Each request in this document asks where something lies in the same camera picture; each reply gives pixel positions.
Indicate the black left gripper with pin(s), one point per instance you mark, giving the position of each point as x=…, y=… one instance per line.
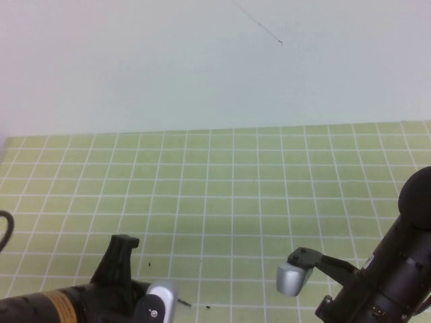
x=107, y=309

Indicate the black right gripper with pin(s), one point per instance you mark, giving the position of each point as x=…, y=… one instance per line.
x=353, y=309

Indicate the grey and black pen cap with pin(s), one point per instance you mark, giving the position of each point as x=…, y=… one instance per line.
x=185, y=302

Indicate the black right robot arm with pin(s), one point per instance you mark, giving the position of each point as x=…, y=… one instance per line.
x=404, y=255

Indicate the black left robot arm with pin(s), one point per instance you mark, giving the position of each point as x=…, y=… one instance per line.
x=33, y=307

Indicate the green white-grid table mat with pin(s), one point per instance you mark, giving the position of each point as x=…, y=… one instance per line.
x=219, y=188

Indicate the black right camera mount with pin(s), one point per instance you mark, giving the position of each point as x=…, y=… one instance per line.
x=331, y=266

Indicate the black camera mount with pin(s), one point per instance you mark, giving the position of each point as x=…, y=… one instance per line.
x=151, y=309
x=331, y=266

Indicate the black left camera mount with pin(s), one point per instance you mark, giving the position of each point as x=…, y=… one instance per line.
x=151, y=309

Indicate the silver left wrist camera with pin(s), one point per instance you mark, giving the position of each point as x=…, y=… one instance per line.
x=168, y=294

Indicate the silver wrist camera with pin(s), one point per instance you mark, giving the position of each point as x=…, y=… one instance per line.
x=168, y=294
x=291, y=279

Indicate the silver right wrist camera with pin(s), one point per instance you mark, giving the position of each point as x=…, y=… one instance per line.
x=291, y=279

